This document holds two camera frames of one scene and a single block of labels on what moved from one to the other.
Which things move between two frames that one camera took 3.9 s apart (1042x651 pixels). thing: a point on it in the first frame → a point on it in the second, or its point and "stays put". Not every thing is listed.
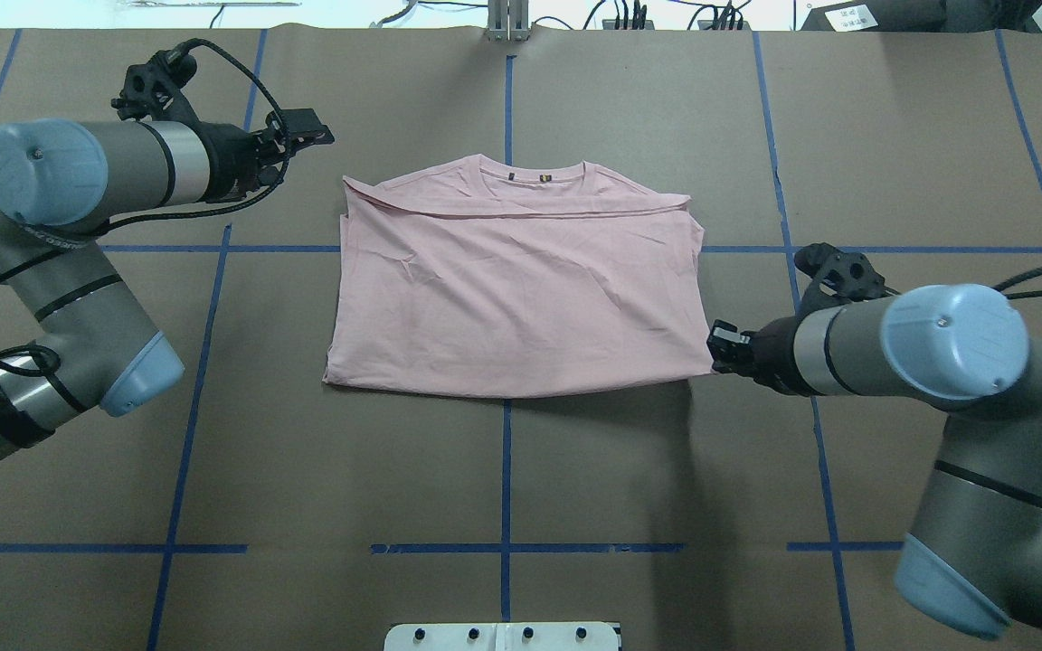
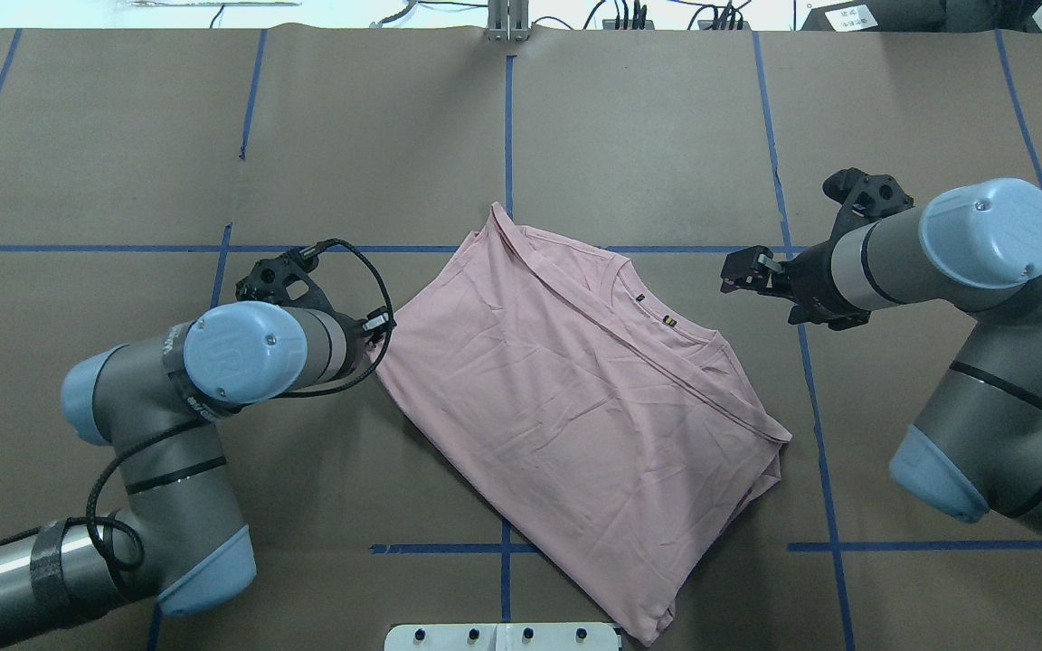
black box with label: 879,16 stays put
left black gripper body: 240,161 → 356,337
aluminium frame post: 508,20 stays put
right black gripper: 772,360 → 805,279
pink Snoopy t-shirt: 473,276 → 610,430
